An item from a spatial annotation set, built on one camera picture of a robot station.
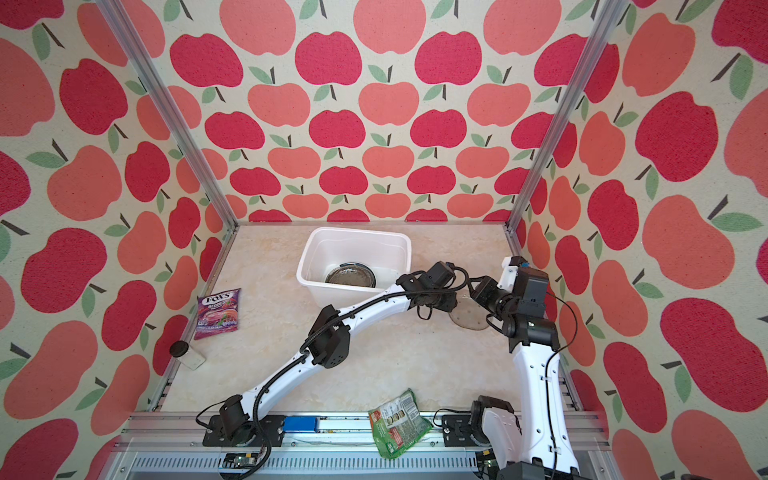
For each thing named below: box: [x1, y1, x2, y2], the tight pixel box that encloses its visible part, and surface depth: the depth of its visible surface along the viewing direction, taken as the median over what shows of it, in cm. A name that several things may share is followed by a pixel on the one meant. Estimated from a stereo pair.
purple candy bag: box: [194, 288, 241, 340], surface depth 95 cm
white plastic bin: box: [296, 227, 412, 310], surface depth 98 cm
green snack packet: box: [368, 388, 433, 460], surface depth 75 cm
